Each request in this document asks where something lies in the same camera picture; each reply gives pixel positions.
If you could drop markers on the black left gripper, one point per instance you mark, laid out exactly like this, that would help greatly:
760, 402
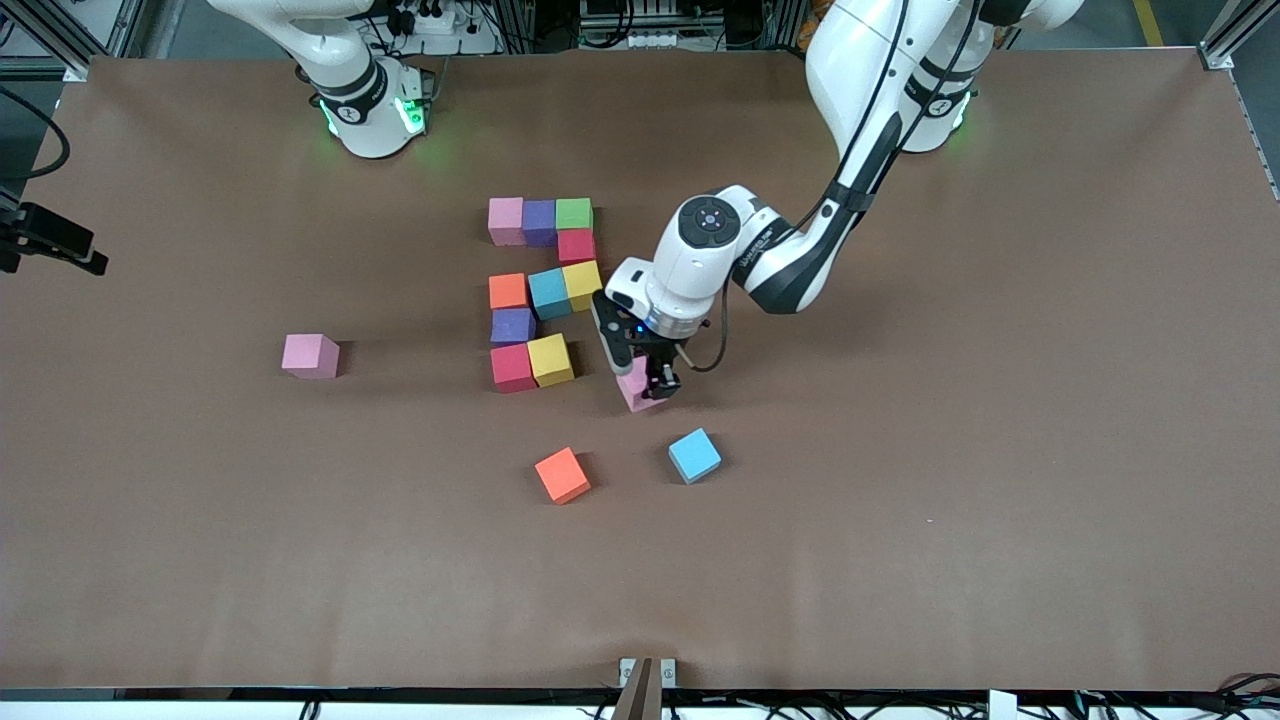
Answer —
661, 358

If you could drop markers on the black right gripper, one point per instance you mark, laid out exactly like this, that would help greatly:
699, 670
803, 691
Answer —
55, 233

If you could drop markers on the pink foam cube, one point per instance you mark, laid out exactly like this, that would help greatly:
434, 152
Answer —
506, 222
310, 355
635, 390

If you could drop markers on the yellow foam cube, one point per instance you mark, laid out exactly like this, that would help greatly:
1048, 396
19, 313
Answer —
584, 286
551, 360

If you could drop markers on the blue foam cube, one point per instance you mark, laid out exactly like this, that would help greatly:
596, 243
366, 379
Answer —
694, 455
549, 294

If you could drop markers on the red foam cube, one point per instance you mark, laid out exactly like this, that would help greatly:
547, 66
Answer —
577, 246
512, 368

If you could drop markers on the purple foam cube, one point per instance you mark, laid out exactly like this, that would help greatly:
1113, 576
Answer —
513, 326
540, 222

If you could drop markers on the orange foam cube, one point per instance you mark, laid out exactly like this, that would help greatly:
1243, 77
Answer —
562, 475
507, 290

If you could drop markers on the green foam cube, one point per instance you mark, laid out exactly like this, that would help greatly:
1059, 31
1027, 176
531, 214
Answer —
574, 214

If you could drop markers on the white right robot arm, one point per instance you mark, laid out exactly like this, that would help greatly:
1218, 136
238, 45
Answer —
370, 110

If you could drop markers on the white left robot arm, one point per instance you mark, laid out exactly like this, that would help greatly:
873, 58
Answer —
700, 260

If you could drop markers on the brown paper table cover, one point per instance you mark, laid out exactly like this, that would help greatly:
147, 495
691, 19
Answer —
900, 550

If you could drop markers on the brown wooden stick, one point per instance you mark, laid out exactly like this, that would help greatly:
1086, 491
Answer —
640, 695

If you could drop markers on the grey equipment box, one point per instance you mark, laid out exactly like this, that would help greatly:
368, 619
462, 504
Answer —
640, 20

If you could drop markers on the orange snack packets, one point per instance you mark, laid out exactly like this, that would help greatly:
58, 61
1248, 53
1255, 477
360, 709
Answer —
810, 25

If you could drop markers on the white power strip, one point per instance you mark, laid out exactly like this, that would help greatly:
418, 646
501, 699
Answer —
460, 40

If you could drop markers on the aluminium frame profile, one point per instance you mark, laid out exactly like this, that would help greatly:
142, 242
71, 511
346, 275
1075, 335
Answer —
70, 35
1222, 42

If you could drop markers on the small metal bracket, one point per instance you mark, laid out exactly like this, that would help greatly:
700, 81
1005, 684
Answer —
626, 670

